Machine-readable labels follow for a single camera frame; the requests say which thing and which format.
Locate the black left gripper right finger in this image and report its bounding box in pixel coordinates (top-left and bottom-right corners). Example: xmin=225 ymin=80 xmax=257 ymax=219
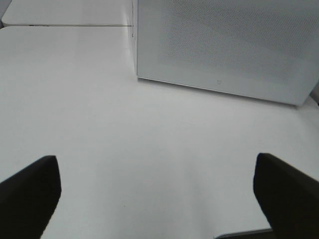
xmin=253 ymin=153 xmax=319 ymax=239

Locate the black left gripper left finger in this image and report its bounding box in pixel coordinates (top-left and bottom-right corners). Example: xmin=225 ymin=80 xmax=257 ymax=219
xmin=0 ymin=155 xmax=61 ymax=239

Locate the white microwave door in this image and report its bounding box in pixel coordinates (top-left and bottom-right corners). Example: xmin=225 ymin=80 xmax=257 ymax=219
xmin=132 ymin=0 xmax=319 ymax=106

